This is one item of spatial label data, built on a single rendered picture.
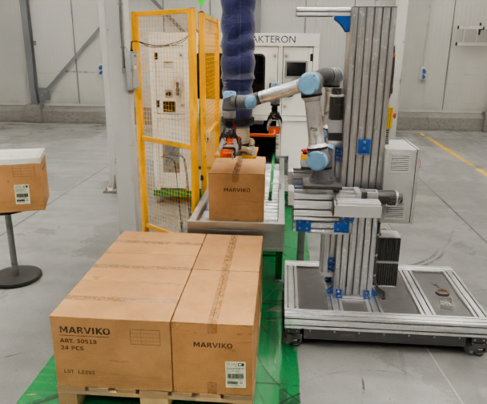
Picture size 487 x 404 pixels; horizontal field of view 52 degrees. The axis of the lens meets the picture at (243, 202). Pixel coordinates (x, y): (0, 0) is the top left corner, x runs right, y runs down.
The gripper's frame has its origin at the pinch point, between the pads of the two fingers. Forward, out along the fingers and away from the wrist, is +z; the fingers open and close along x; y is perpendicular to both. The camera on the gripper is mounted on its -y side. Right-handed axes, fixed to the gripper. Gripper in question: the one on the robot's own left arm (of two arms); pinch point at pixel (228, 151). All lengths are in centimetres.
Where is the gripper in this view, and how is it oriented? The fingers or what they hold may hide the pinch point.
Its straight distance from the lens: 299.2
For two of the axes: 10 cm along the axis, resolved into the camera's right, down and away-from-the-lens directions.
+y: 0.9, -2.9, 9.5
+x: -10.0, -0.4, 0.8
